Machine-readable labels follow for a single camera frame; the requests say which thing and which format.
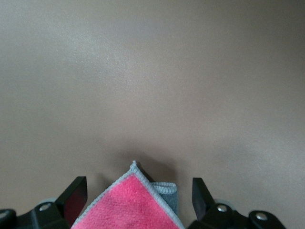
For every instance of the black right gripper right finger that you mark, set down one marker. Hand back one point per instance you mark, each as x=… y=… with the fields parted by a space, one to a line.
x=205 y=210

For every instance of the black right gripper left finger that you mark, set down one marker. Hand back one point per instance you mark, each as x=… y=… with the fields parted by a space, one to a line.
x=71 y=198

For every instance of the pink grey-edged towel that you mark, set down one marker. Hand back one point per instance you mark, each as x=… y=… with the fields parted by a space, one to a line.
x=131 y=205

